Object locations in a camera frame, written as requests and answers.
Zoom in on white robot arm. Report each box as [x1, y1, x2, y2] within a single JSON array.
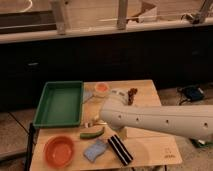
[[100, 92, 213, 142]]

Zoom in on black white striped eraser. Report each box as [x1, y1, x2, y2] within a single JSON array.
[[108, 135, 133, 166]]

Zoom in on green plastic tray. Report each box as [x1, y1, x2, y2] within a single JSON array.
[[33, 81, 84, 128]]

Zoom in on small brush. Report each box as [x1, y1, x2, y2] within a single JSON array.
[[82, 122, 106, 128]]

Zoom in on light blue sponge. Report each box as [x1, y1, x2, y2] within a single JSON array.
[[83, 139, 108, 163]]

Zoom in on small orange-filled cup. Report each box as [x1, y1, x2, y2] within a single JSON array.
[[94, 82, 109, 97]]

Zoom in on grey cloth piece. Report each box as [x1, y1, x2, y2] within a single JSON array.
[[83, 91, 93, 103]]

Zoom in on orange plastic bowl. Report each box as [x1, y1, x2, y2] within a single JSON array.
[[43, 136, 74, 169]]

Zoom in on green bin with clutter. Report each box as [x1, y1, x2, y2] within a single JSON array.
[[190, 139, 213, 148]]

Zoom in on blue device on floor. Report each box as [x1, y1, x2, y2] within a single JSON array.
[[178, 86, 204, 105]]

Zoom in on black table leg bar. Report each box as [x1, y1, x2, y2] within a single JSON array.
[[24, 123, 36, 171]]

